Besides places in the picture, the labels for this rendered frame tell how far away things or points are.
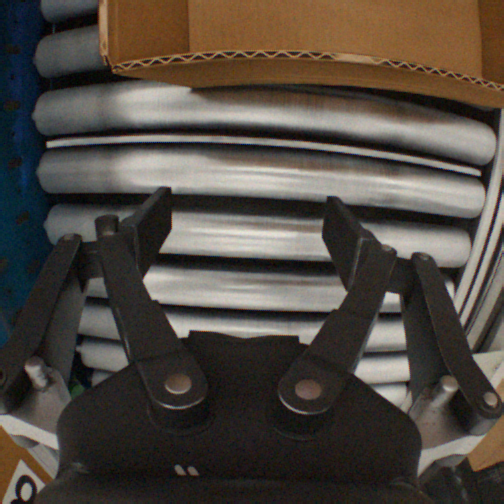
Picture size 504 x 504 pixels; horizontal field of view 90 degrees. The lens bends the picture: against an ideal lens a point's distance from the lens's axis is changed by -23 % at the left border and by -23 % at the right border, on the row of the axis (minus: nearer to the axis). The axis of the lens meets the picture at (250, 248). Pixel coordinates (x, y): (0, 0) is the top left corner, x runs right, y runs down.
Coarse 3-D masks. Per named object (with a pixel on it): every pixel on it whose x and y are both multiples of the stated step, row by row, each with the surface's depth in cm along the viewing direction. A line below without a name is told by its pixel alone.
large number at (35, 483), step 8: (24, 464) 28; (16, 472) 26; (24, 472) 28; (32, 472) 30; (16, 480) 25; (24, 480) 27; (32, 480) 29; (40, 480) 31; (8, 488) 23; (16, 488) 25; (24, 488) 26; (32, 488) 28; (40, 488) 30; (8, 496) 22; (16, 496) 24; (24, 496) 26; (32, 496) 27
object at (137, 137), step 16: (48, 144) 27; (64, 144) 27; (80, 144) 27; (272, 144) 28; (288, 144) 28; (304, 144) 28; (320, 144) 28; (336, 144) 28; (352, 144) 30; (368, 144) 32; (400, 160) 28; (416, 160) 28; (432, 160) 28; (448, 160) 31
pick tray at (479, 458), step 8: (496, 424) 41; (488, 432) 42; (496, 432) 40; (488, 440) 41; (496, 440) 39; (480, 448) 43; (488, 448) 41; (496, 448) 38; (472, 456) 44; (480, 456) 42; (488, 456) 40; (496, 456) 44; (472, 464) 43; (480, 464) 41; (488, 464) 43
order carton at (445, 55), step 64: (128, 0) 10; (192, 0) 21; (256, 0) 21; (320, 0) 21; (384, 0) 20; (448, 0) 19; (128, 64) 10; (192, 64) 10; (256, 64) 11; (320, 64) 11; (384, 64) 10; (448, 64) 22
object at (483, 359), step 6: (474, 354) 39; (480, 354) 39; (486, 354) 39; (492, 354) 39; (498, 354) 40; (480, 360) 40; (486, 360) 40; (492, 360) 40; (480, 366) 40; (486, 366) 41; (492, 366) 41; (498, 366) 41; (486, 372) 41
